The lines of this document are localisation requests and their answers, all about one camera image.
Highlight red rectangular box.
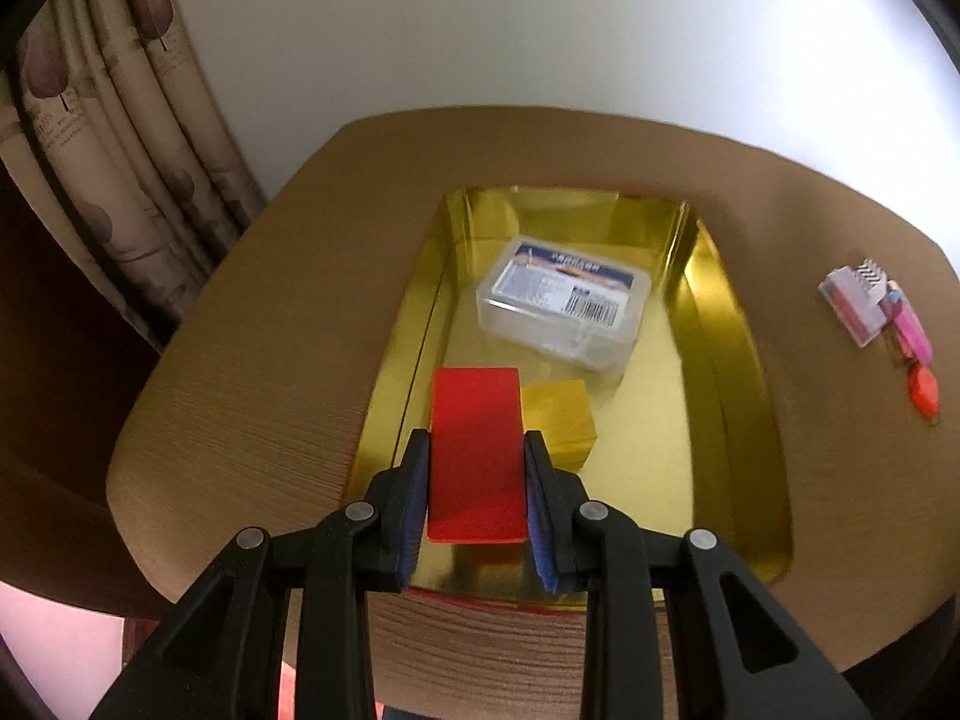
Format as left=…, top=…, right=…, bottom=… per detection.
left=428, top=367, right=527, bottom=544

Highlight clear plastic box with label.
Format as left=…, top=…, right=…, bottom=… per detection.
left=475, top=236, right=652, bottom=374

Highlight red gold toffee tin box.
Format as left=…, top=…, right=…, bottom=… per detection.
left=345, top=187, right=793, bottom=582

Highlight yellow cube box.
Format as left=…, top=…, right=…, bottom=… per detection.
left=521, top=379, right=597, bottom=472

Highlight small clear box red contents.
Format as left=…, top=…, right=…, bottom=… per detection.
left=818, top=265, right=887, bottom=348

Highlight magenta rectangular box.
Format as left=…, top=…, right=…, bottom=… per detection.
left=880, top=283, right=934, bottom=366

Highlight white chevron cube box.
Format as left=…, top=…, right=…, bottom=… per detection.
left=854, top=259, right=889, bottom=304

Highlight beige patterned curtain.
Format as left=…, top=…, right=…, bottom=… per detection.
left=2, top=0, right=267, bottom=348

